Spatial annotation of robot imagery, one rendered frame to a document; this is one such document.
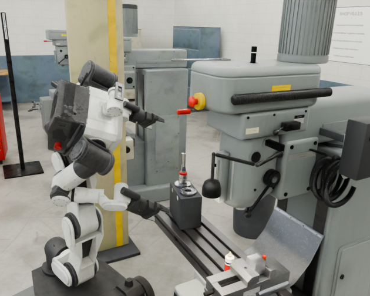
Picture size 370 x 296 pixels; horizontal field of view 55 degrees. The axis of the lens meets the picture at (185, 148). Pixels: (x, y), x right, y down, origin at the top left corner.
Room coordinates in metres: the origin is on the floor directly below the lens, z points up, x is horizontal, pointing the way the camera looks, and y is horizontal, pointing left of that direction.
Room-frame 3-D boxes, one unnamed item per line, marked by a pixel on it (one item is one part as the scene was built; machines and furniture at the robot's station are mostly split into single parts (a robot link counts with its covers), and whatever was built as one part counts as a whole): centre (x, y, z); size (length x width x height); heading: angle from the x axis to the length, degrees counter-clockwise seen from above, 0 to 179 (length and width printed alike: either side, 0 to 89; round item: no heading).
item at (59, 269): (1.73, 0.61, 0.68); 0.21 x 0.20 x 0.13; 47
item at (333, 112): (1.61, -0.68, 1.66); 0.80 x 0.23 x 0.20; 119
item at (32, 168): (4.70, 2.31, 1.06); 0.50 x 0.50 x 2.11; 29
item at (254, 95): (1.26, -0.35, 1.79); 0.45 x 0.04 x 0.04; 119
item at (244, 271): (1.23, -0.26, 1.06); 0.12 x 0.06 x 0.04; 28
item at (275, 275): (1.24, -0.28, 1.02); 0.35 x 0.15 x 0.11; 118
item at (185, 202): (1.80, -0.01, 1.07); 0.22 x 0.12 x 0.20; 18
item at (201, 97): (1.26, -0.05, 1.76); 0.06 x 0.02 x 0.06; 29
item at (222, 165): (1.32, -0.15, 1.45); 0.04 x 0.04 x 0.21; 29
